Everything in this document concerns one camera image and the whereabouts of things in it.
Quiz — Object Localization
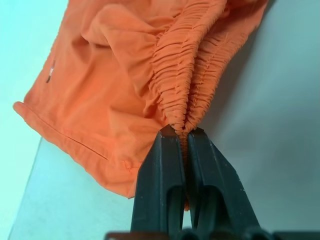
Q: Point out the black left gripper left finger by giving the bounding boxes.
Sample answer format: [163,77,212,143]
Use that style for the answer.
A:
[129,124,188,227]

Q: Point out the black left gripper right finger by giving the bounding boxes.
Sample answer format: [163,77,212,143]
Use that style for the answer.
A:
[187,127,262,227]

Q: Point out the orange shorts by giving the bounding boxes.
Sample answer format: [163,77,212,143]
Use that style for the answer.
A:
[12,0,270,212]

